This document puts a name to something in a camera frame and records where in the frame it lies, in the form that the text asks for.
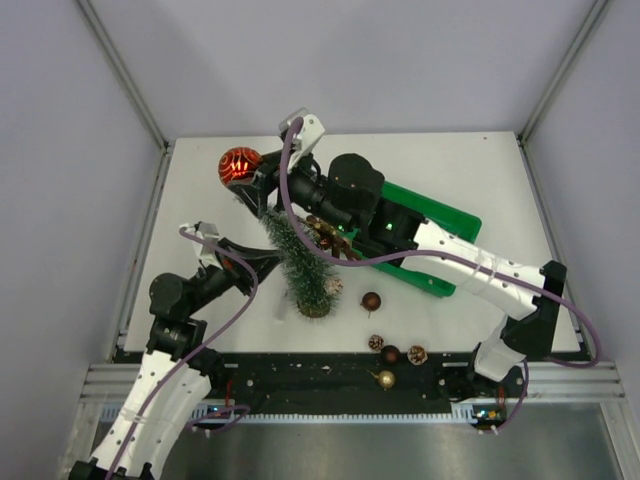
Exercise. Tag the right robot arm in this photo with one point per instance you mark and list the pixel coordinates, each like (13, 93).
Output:
(525, 294)

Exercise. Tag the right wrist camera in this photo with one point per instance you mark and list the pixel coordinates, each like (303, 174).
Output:
(300, 132)

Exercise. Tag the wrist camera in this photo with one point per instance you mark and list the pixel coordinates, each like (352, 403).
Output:
(300, 132)
(204, 237)

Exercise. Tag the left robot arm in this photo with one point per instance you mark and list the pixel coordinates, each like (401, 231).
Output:
(178, 368)

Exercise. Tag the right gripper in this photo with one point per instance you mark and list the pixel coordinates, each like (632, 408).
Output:
(255, 193)

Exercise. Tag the dark brown bauble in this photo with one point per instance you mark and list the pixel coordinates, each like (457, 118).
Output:
(390, 355)

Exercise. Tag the red glitter bauble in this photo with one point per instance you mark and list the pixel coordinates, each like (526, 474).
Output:
(238, 164)

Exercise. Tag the green plastic tray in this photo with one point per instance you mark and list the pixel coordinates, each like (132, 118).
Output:
(394, 226)

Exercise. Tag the pine cone pair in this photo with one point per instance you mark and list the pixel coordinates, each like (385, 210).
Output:
(417, 355)

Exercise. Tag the small green christmas tree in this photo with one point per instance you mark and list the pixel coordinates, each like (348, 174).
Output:
(304, 272)

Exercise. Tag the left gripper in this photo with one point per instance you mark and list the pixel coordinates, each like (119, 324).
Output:
(259, 259)

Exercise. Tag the brown ribbon bow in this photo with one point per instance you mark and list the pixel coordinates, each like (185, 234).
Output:
(329, 239)

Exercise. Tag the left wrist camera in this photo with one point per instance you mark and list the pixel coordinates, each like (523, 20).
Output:
(204, 237)

